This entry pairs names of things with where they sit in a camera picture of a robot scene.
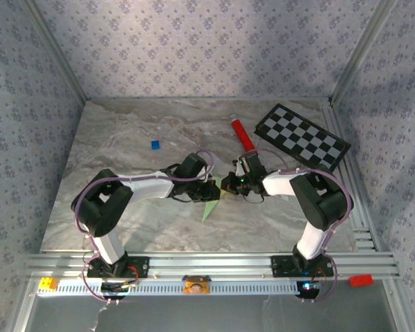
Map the aluminium side rail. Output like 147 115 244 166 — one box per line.
320 103 382 252

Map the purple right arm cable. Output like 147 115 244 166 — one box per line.
254 147 354 304

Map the aluminium frame post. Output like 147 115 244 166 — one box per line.
330 0 398 104

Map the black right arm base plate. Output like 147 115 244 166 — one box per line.
270 255 335 278

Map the red toy brick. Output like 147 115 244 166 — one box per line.
349 273 375 288

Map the black and white checkerboard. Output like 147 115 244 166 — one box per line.
254 102 352 172

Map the grey metal panel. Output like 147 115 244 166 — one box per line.
12 279 412 332

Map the white slotted cable duct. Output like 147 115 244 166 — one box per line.
37 279 301 297

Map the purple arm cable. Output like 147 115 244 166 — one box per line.
74 150 214 306
254 147 354 304

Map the yellow toy brick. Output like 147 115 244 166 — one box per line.
38 277 60 291

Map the orange clamp on rail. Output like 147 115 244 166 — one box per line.
181 275 211 295

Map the long aluminium mounting rail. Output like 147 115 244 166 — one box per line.
24 252 400 280

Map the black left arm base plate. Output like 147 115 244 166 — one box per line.
86 256 150 279

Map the light green paper sheet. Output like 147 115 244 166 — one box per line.
201 175 231 224

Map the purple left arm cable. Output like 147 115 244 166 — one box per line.
74 150 214 306

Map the red glitter tube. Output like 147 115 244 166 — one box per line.
228 115 257 153

